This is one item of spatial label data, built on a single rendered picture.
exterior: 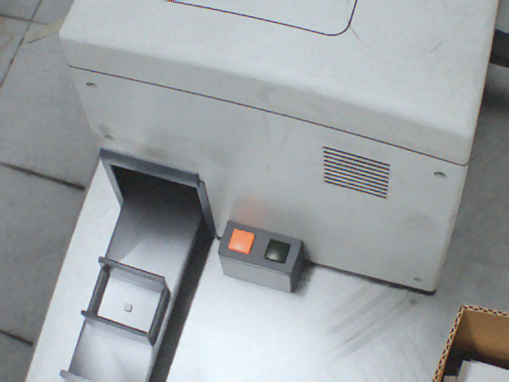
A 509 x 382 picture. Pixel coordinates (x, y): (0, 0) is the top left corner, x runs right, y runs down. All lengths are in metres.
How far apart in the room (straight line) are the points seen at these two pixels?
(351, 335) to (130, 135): 0.25
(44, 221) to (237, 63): 1.30
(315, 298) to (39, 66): 1.25
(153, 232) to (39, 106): 1.16
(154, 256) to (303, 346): 0.14
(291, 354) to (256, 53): 0.32
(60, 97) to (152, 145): 1.24
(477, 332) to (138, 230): 0.29
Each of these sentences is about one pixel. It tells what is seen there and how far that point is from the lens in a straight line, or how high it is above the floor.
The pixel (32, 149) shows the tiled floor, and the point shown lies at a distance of 2.03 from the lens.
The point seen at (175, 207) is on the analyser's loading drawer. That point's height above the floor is 0.91.
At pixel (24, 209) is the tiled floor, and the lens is 1.99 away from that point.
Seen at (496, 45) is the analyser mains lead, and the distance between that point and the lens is 0.99.
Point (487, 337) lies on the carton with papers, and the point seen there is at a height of 0.97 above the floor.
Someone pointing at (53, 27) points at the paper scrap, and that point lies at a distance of 2.15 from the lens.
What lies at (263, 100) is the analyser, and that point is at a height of 1.14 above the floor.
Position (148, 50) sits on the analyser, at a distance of 0.71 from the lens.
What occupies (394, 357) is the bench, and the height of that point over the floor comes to 0.87.
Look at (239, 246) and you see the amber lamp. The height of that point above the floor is 0.93.
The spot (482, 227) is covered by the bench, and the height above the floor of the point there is 0.87.
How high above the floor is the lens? 1.77
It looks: 67 degrees down
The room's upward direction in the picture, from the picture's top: 9 degrees counter-clockwise
